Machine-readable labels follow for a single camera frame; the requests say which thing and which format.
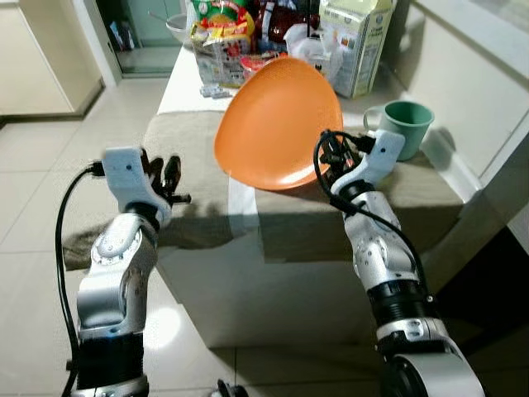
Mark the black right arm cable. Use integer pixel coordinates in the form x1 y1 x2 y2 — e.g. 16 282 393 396
312 128 431 299

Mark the black robot foot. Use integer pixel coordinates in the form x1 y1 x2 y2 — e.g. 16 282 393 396
208 379 249 397

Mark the grey bowl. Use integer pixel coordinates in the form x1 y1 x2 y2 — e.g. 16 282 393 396
165 12 199 46

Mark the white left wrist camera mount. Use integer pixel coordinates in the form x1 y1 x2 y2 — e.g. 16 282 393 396
101 147 173 224

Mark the orange plate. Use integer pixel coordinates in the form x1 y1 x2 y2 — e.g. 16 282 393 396
213 55 344 191

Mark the colourful snack bag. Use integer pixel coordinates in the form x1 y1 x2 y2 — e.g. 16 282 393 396
190 0 257 90

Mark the green mug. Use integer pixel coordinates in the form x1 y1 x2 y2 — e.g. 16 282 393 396
364 100 436 162

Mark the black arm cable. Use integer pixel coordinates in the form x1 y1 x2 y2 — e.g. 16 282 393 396
312 128 431 299
55 164 104 397

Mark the beige cabinet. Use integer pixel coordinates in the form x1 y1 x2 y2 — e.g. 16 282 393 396
0 0 104 117

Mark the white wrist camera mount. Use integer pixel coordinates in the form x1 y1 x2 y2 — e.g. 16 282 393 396
343 130 406 195
101 147 173 224

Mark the white counter table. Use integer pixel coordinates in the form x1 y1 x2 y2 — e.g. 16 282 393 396
145 45 529 348

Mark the white plastic bag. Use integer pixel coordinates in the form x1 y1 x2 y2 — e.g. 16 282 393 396
283 23 344 84

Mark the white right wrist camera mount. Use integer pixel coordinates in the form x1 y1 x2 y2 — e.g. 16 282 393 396
343 130 406 195

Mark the dark red snack bag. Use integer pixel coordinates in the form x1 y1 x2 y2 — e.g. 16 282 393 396
255 0 322 52

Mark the white wall ledge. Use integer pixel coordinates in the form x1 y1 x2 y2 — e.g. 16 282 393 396
405 0 529 84

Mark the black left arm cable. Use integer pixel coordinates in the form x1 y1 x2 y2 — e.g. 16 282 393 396
55 164 104 397

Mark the white Oatside milk carton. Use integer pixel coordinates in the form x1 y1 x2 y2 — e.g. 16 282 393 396
318 0 394 100

